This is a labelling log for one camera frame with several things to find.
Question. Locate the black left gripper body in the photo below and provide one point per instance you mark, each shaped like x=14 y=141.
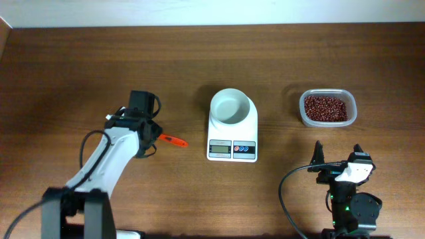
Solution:
x=157 y=129

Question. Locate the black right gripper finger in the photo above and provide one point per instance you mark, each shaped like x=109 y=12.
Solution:
x=318 y=155
x=357 y=149

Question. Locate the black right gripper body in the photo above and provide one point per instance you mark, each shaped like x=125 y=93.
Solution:
x=329 y=175

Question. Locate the red measuring scoop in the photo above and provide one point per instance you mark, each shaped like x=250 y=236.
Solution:
x=173 y=140

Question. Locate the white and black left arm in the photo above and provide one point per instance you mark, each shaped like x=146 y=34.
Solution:
x=81 y=209

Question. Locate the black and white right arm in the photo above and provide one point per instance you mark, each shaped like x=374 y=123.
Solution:
x=354 y=214

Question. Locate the white digital kitchen scale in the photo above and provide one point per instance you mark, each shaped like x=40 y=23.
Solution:
x=234 y=143

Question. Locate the red adzuki beans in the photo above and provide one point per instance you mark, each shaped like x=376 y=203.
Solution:
x=325 y=109

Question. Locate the clear plastic container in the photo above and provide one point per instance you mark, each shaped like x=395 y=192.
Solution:
x=343 y=95

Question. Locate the white round bowl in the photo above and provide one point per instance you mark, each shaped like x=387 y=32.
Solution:
x=230 y=106

